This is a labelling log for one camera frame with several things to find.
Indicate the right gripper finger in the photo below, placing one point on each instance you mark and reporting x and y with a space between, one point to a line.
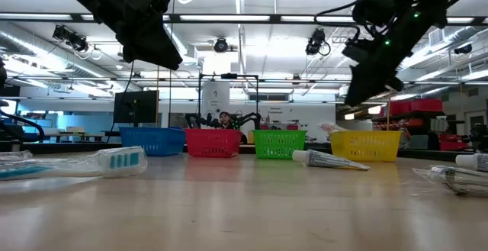
373 75

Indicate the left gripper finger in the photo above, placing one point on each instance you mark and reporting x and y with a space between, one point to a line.
152 47

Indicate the red toothbrush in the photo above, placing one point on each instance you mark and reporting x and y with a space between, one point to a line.
329 127

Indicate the yellow plastic basket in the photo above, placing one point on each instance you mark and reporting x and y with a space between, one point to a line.
366 146

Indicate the small white toothpaste tube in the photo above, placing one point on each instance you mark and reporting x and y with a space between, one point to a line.
474 162
328 160

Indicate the blue toothbrush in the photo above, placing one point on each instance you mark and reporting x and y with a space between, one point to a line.
114 162

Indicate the black background robot arm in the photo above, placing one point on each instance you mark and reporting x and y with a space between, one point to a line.
249 118
194 119

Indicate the red storage bin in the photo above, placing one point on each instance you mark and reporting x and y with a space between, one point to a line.
399 108
426 105

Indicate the black storage shelf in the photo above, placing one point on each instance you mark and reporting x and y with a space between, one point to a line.
419 113

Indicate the black monitor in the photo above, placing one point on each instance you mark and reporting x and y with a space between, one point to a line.
136 107

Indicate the ceiling light strip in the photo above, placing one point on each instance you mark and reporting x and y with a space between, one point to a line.
225 17
318 18
36 16

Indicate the blue plastic basket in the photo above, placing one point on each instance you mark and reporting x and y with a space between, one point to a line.
152 142

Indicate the person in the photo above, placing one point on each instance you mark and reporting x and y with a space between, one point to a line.
225 120

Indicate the red plastic basket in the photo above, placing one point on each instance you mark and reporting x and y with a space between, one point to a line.
213 143

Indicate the white background table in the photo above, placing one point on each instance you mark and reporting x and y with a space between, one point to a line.
76 133

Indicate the green plastic basket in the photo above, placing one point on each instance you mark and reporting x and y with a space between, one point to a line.
278 144

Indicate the silver ventilation duct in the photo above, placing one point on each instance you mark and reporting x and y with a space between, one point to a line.
38 52
450 37

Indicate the black ceiling camera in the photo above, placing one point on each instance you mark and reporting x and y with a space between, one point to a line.
315 42
220 45
70 37
463 49

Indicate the black background rig frame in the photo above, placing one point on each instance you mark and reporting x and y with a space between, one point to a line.
228 76

